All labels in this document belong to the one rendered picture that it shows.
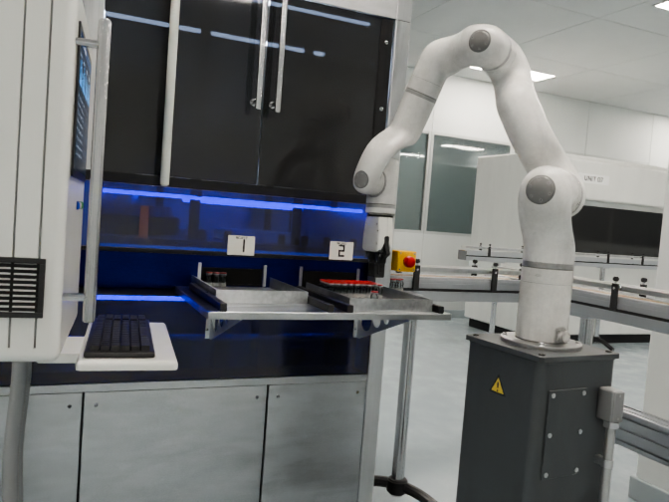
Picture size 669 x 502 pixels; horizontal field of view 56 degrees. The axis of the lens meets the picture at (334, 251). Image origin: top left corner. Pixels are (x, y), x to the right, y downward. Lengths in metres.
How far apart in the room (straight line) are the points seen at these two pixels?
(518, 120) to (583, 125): 7.63
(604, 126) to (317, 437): 7.84
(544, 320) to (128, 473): 1.27
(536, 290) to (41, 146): 1.11
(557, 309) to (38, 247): 1.13
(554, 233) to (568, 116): 7.55
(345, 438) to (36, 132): 1.41
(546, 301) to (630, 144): 8.35
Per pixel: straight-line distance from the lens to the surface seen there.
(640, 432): 2.35
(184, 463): 2.07
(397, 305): 1.75
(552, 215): 1.49
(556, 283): 1.54
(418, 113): 1.72
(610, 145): 9.55
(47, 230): 1.33
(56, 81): 1.34
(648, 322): 2.26
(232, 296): 1.69
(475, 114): 8.07
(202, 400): 2.01
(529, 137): 1.59
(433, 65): 1.72
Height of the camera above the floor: 1.13
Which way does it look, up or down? 3 degrees down
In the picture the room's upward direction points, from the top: 4 degrees clockwise
